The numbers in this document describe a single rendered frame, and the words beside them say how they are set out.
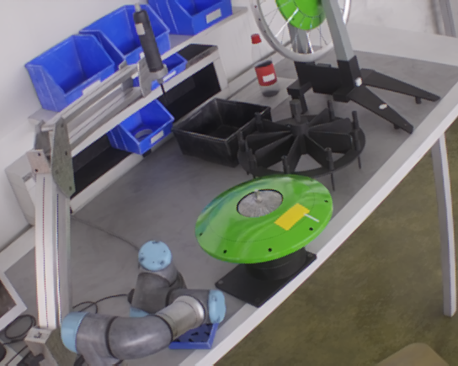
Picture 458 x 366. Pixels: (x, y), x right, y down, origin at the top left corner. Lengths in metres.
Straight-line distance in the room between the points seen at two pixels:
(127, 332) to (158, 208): 1.00
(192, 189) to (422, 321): 1.13
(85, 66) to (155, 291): 1.11
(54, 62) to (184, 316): 1.23
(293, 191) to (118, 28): 0.99
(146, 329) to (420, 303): 1.87
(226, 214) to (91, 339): 0.61
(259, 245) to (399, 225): 1.80
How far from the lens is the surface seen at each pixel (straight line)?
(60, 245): 1.37
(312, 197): 1.62
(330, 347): 2.76
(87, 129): 1.45
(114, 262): 1.92
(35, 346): 1.32
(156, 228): 1.99
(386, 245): 3.18
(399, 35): 2.84
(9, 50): 2.17
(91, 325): 1.14
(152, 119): 2.43
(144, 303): 1.32
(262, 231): 1.55
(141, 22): 1.70
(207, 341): 1.57
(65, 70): 2.27
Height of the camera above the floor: 1.97
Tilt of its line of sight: 31 degrees down
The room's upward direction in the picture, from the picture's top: 17 degrees counter-clockwise
